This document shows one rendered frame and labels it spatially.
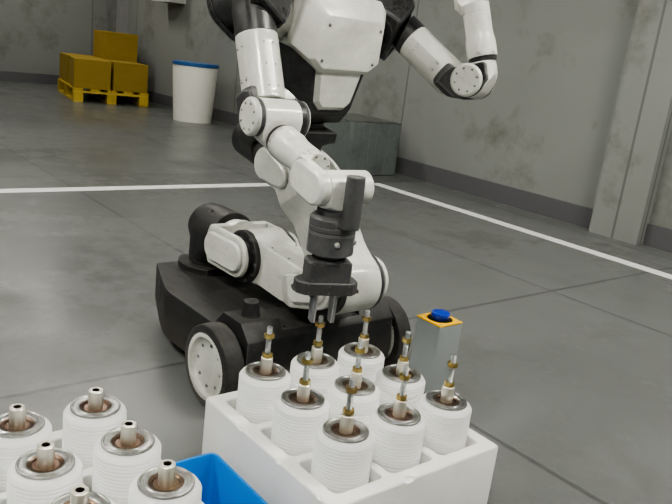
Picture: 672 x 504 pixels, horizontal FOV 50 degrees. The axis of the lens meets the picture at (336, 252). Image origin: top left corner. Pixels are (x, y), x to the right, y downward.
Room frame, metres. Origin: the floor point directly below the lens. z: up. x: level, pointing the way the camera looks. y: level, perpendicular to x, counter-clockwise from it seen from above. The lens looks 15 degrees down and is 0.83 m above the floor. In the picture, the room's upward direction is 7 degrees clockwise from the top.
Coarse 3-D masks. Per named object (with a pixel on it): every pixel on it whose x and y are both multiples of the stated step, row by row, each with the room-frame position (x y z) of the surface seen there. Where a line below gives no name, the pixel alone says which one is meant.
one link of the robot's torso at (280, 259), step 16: (256, 240) 1.82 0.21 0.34; (272, 240) 1.83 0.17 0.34; (288, 240) 1.86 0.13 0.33; (256, 256) 1.79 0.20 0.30; (272, 256) 1.76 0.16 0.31; (288, 256) 1.75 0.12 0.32; (256, 272) 1.80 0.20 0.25; (272, 272) 1.76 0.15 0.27; (288, 272) 1.71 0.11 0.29; (384, 272) 1.64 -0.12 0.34; (272, 288) 1.75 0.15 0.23; (288, 288) 1.62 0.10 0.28; (384, 288) 1.63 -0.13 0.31; (288, 304) 1.65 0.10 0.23; (304, 304) 1.59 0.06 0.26; (320, 304) 1.54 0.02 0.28
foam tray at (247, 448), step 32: (224, 416) 1.18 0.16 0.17; (224, 448) 1.17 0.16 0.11; (256, 448) 1.09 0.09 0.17; (480, 448) 1.17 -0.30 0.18; (256, 480) 1.08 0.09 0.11; (288, 480) 1.02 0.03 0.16; (384, 480) 1.03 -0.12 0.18; (416, 480) 1.05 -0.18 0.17; (448, 480) 1.10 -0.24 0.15; (480, 480) 1.16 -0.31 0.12
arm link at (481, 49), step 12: (480, 12) 1.80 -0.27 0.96; (468, 24) 1.81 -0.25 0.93; (480, 24) 1.79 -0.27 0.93; (468, 36) 1.81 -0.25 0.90; (480, 36) 1.79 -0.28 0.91; (492, 36) 1.80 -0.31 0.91; (468, 48) 1.80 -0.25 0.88; (480, 48) 1.78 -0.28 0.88; (492, 48) 1.79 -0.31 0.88; (468, 60) 1.82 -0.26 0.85; (480, 60) 1.78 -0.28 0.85; (492, 60) 1.78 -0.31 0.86; (492, 72) 1.78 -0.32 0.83; (492, 84) 1.82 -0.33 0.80; (480, 96) 1.81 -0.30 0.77
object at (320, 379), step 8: (296, 360) 1.29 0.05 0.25; (296, 368) 1.27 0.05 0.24; (328, 368) 1.27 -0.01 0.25; (336, 368) 1.28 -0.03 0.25; (296, 376) 1.26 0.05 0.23; (312, 376) 1.25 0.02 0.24; (320, 376) 1.25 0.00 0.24; (328, 376) 1.26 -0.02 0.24; (336, 376) 1.28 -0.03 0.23; (296, 384) 1.26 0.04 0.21; (312, 384) 1.25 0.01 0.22; (320, 384) 1.25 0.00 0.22; (328, 384) 1.26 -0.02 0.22; (320, 392) 1.25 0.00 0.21
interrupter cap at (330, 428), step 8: (328, 424) 1.05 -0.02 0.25; (336, 424) 1.05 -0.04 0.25; (360, 424) 1.06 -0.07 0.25; (328, 432) 1.02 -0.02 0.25; (336, 432) 1.03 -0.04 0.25; (352, 432) 1.04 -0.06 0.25; (360, 432) 1.04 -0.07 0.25; (368, 432) 1.04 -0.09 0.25; (336, 440) 1.01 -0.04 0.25; (344, 440) 1.00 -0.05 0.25; (352, 440) 1.01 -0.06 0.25; (360, 440) 1.01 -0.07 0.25
